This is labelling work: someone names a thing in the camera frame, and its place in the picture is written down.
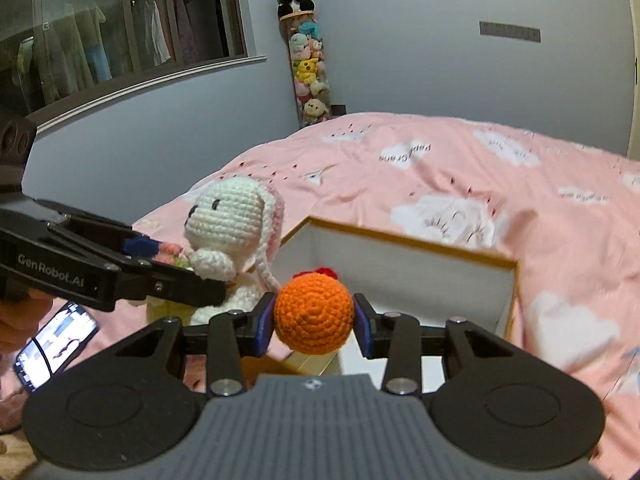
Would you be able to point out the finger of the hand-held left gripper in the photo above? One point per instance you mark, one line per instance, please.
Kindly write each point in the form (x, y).
(100, 235)
(175, 287)

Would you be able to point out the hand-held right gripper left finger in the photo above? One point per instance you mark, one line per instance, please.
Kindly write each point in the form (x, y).
(266, 330)

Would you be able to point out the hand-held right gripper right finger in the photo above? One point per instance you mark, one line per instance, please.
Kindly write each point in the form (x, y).
(364, 330)

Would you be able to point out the orange crochet ball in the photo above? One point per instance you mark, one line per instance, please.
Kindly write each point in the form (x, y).
(312, 312)

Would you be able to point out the orange box with white inside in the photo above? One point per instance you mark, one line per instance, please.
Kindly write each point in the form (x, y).
(400, 280)

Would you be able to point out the white crochet bunny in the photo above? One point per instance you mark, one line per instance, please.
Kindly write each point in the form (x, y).
(227, 215)

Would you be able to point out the person's left hand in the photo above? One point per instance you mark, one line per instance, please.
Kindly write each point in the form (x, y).
(20, 322)

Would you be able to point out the black smartphone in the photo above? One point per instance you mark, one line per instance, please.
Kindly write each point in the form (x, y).
(55, 345)

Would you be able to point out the pink printed bed blanket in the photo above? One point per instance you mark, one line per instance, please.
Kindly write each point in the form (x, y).
(450, 175)

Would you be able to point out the dark window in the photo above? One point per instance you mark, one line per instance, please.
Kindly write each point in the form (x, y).
(115, 25)

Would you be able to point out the clear tube of plush toys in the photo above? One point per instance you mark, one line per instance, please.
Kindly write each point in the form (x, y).
(310, 75)

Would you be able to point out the grey wall socket strip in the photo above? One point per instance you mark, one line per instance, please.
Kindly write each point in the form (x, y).
(510, 31)

